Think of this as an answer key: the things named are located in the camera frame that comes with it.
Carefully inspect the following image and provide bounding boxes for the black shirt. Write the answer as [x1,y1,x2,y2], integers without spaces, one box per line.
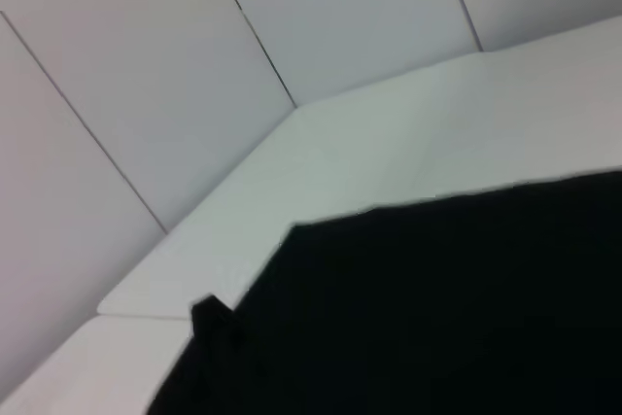
[145,169,622,415]

